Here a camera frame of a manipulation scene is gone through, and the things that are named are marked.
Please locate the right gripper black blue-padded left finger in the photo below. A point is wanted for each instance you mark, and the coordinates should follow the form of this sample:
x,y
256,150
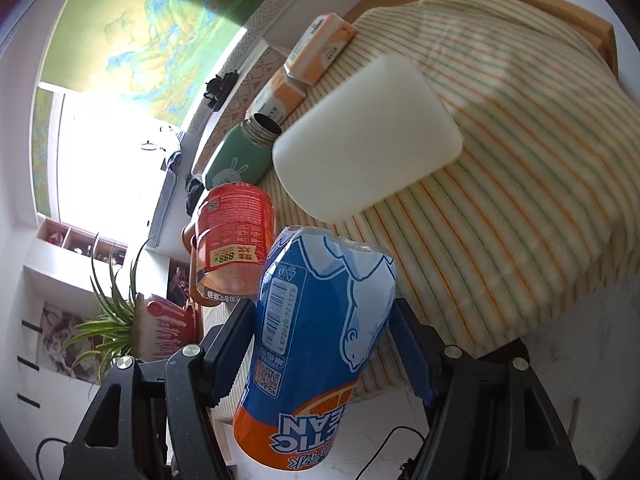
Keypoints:
x,y
149,420

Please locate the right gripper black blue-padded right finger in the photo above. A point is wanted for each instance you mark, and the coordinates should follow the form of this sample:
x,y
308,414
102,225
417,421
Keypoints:
x,y
488,418

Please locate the blue orange Arctic Ocean cup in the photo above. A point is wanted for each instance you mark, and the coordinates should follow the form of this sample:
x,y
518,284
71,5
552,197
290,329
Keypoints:
x,y
322,304

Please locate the red labelled plastic cup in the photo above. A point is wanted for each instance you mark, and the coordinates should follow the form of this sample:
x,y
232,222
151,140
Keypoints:
x,y
234,231

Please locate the white translucent plastic cup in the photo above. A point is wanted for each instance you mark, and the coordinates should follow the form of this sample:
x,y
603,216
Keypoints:
x,y
378,132

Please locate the red white flower pot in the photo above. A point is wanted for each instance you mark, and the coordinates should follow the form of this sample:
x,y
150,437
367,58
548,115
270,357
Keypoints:
x,y
161,328

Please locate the green spider plant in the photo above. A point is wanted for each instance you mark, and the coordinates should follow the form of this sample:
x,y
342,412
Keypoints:
x,y
114,333

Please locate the striped yellow tablecloth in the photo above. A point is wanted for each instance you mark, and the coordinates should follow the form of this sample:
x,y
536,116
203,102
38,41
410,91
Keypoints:
x,y
542,206

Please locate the green thermos bottle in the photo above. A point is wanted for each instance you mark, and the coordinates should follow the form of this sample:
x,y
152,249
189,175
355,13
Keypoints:
x,y
244,154

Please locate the black teapot on tray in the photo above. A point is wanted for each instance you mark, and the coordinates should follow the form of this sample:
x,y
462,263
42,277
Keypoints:
x,y
219,88

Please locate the orange white carton box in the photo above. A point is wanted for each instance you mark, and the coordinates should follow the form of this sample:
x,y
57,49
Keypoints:
x,y
278,98

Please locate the patterned beige storage box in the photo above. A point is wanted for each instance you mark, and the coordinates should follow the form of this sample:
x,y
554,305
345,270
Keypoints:
x,y
254,73

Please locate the landscape painting roller blind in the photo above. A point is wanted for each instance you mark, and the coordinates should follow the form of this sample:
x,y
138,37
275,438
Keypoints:
x,y
156,54

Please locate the orange white tissue pack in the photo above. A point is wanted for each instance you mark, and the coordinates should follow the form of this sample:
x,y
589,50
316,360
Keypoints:
x,y
317,49

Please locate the white wall shelf unit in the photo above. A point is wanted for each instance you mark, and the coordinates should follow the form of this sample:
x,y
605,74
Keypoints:
x,y
60,265

